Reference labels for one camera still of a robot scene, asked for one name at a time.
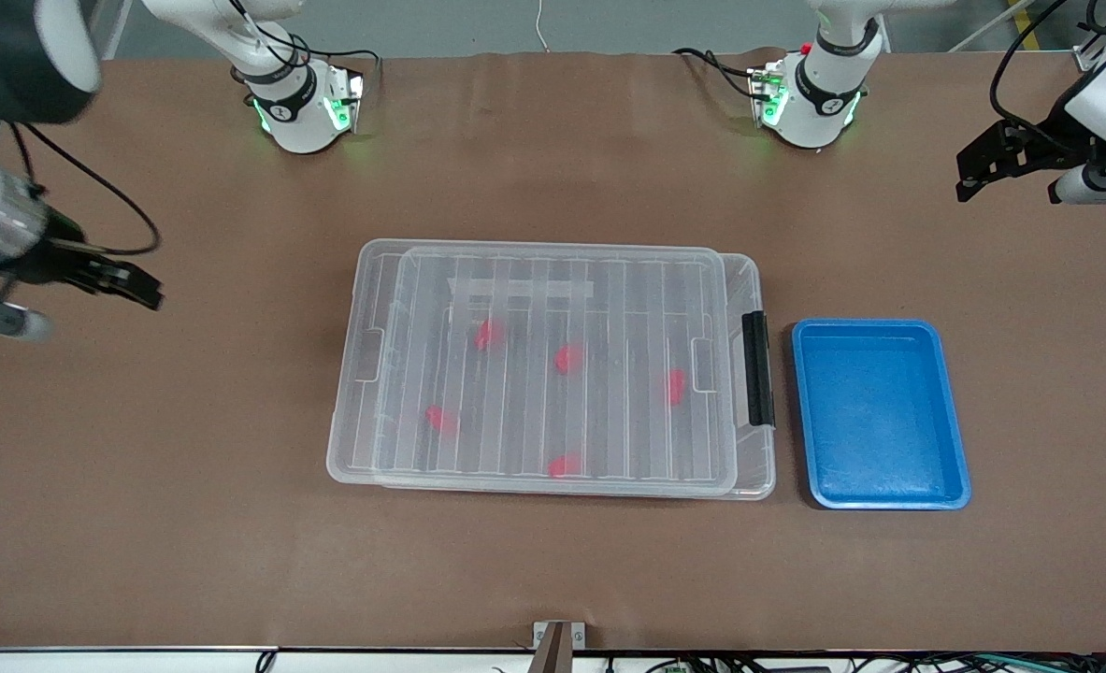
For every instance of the grey metal table bracket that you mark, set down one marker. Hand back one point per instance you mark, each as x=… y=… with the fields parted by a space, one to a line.
x=557 y=640

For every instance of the clear plastic storage box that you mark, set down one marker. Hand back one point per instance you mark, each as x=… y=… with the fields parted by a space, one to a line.
x=756 y=458

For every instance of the red block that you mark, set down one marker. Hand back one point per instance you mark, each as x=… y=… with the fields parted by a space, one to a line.
x=564 y=465
x=489 y=334
x=676 y=386
x=441 y=419
x=567 y=358

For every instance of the brown paper table cover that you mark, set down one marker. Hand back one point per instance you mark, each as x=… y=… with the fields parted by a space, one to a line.
x=141 y=467

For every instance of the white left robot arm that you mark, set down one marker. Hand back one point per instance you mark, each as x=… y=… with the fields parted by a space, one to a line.
x=819 y=103

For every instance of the blue plastic tray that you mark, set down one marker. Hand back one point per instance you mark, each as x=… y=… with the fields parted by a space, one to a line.
x=880 y=411

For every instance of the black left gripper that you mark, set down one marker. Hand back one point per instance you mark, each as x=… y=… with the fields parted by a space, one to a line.
x=1046 y=148

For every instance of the aluminium frame post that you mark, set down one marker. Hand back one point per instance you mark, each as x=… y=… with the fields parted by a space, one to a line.
x=113 y=19
x=1090 y=56

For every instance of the clear ribbed plastic lid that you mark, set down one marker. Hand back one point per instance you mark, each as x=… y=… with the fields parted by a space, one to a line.
x=534 y=280

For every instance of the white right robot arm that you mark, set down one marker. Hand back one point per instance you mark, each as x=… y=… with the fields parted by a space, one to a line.
x=1 y=56

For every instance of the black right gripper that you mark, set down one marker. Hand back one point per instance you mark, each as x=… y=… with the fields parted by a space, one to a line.
x=48 y=259

